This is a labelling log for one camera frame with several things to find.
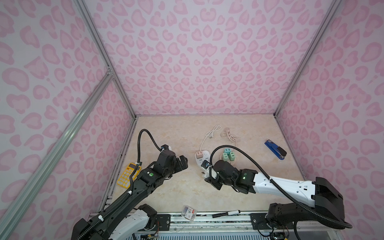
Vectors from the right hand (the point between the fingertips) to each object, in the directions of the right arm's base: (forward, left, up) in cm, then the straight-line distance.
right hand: (207, 174), depth 77 cm
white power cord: (+34, -3, -11) cm, 36 cm away
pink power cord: (+32, -17, -10) cm, 38 cm away
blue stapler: (+20, -47, -10) cm, 52 cm away
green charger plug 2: (+13, -11, -5) cm, 17 cm away
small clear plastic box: (-16, +10, -10) cm, 21 cm away
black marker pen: (-16, -12, -11) cm, 23 cm away
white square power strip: (+16, 0, -11) cm, 19 cm away
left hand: (+5, +12, +3) cm, 13 cm away
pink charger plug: (+14, +5, -5) cm, 16 cm away
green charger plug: (+14, -15, -5) cm, 21 cm away
